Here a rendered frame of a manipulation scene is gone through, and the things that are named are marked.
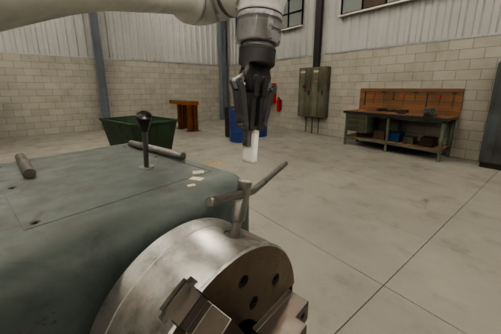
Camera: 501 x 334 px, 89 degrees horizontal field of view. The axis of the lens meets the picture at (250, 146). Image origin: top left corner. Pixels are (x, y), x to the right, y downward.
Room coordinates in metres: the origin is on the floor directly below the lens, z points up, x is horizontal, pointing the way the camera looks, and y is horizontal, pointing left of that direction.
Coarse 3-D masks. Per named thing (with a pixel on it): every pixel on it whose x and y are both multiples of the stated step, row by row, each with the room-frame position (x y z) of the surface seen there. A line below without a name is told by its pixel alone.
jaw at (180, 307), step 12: (192, 288) 0.26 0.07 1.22; (180, 300) 0.25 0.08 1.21; (192, 300) 0.24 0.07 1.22; (204, 300) 0.25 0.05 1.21; (168, 312) 0.24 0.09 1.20; (180, 312) 0.24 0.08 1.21; (192, 312) 0.24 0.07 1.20; (204, 312) 0.24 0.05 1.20; (216, 312) 0.24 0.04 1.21; (180, 324) 0.23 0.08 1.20; (192, 324) 0.23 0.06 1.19; (204, 324) 0.23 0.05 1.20; (216, 324) 0.23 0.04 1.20; (228, 324) 0.22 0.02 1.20
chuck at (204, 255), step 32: (224, 224) 0.39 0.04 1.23; (160, 256) 0.30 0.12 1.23; (192, 256) 0.30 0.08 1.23; (224, 256) 0.29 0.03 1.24; (256, 256) 0.32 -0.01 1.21; (288, 256) 0.39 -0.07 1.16; (160, 288) 0.26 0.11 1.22; (224, 288) 0.27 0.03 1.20; (256, 288) 0.32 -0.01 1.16; (288, 288) 0.39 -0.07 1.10; (128, 320) 0.24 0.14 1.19; (160, 320) 0.23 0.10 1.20; (256, 320) 0.32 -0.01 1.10
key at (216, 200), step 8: (280, 168) 0.53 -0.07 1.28; (272, 176) 0.48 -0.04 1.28; (256, 184) 0.42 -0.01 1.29; (264, 184) 0.44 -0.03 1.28; (232, 192) 0.33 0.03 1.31; (240, 192) 0.35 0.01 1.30; (208, 200) 0.28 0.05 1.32; (216, 200) 0.28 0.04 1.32; (224, 200) 0.30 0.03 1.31; (232, 200) 0.32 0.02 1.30
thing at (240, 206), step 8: (240, 184) 0.36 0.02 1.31; (248, 184) 0.36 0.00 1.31; (248, 192) 0.36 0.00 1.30; (240, 200) 0.35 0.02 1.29; (248, 200) 0.36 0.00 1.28; (240, 208) 0.35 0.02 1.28; (232, 216) 0.35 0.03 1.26; (240, 216) 0.35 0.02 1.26; (232, 224) 0.35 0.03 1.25; (240, 224) 0.35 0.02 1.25; (232, 232) 0.35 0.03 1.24
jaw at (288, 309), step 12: (288, 300) 0.37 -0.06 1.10; (300, 300) 0.37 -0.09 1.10; (276, 312) 0.34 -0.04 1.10; (288, 312) 0.34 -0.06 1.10; (300, 312) 0.35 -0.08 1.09; (240, 324) 0.33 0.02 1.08; (252, 324) 0.32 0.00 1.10; (264, 324) 0.32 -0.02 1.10; (276, 324) 0.32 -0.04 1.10; (288, 324) 0.32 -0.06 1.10; (300, 324) 0.32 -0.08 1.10
